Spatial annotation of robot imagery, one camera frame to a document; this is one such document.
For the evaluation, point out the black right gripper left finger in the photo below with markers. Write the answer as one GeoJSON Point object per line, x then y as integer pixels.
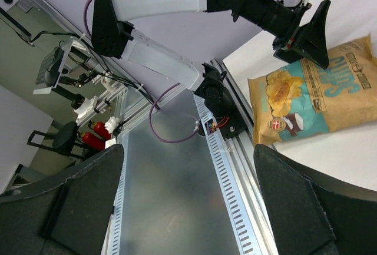
{"type": "Point", "coordinates": [65, 213]}

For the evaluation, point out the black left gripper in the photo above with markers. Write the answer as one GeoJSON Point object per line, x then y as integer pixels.
{"type": "Point", "coordinates": [308, 41]}

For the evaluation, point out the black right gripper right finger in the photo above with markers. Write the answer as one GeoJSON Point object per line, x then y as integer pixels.
{"type": "Point", "coordinates": [311, 212]}

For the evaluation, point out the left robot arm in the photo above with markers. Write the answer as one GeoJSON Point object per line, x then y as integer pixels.
{"type": "Point", "coordinates": [173, 37]}

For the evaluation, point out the tan kettle chips bag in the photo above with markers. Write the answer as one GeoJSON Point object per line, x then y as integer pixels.
{"type": "Point", "coordinates": [301, 99]}

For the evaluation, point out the black stool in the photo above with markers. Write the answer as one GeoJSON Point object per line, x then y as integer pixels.
{"type": "Point", "coordinates": [62, 142]}

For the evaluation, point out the red fire extinguisher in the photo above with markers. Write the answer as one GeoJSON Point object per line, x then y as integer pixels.
{"type": "Point", "coordinates": [97, 137]}

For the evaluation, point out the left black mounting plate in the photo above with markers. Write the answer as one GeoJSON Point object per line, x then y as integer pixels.
{"type": "Point", "coordinates": [231, 125]}

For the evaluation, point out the white slotted cable duct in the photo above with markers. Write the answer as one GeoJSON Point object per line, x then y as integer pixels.
{"type": "Point", "coordinates": [232, 196]}

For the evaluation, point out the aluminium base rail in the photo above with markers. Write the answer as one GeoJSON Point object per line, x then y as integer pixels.
{"type": "Point", "coordinates": [239, 100]}

